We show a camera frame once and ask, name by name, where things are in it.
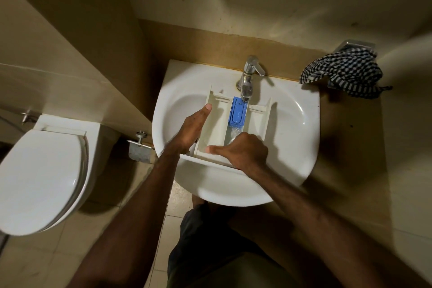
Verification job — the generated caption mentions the person's left forearm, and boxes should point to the person's left forearm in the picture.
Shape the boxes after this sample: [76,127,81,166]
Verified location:
[66,149,185,288]

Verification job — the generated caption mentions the chrome toilet paper holder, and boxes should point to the chrome toilet paper holder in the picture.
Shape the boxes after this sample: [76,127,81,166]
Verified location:
[126,130,154,164]

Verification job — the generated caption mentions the black white checkered cloth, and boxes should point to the black white checkered cloth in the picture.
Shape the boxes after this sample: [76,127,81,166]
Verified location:
[299,47,394,100]

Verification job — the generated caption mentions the white toilet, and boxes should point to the white toilet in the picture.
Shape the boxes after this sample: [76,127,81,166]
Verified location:
[0,114,121,237]

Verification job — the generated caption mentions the person's dark shorts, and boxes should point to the person's dark shorts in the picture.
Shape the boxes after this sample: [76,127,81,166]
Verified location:
[167,203,297,288]

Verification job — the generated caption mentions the chrome soap dish holder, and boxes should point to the chrome soap dish holder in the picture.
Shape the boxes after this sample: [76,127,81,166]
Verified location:
[334,39,376,54]

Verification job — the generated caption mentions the chrome sink faucet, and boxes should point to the chrome sink faucet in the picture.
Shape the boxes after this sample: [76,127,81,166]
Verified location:
[235,55,266,102]

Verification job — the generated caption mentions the person's right hand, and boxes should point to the person's right hand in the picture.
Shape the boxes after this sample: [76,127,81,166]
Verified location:
[205,131,269,179]

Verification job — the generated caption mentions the person's right forearm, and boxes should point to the person's right forearm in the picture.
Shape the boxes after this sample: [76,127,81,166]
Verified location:
[249,162,432,288]

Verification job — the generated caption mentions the white ceramic sink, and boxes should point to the white ceramic sink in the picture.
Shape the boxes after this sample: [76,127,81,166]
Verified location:
[152,59,320,207]

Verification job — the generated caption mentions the white detergent drawer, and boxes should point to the white detergent drawer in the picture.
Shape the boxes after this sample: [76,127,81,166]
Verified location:
[179,83,272,176]

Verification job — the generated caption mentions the person's left hand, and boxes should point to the person's left hand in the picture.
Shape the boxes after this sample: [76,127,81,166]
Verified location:
[163,103,213,158]

